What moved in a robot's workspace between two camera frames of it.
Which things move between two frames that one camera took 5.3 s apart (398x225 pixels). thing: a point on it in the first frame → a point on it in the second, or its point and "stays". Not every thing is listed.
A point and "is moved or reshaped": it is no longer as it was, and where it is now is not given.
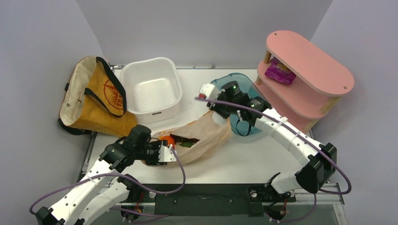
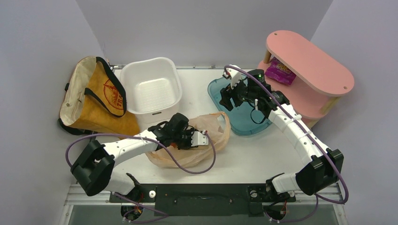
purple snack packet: [278, 70] stays
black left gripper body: [152, 152] → [183, 139]
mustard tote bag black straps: [94, 101] stays
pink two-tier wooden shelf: [297, 84] stays
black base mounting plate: [204, 199] stays
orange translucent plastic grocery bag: [199, 138] is moved or reshaped
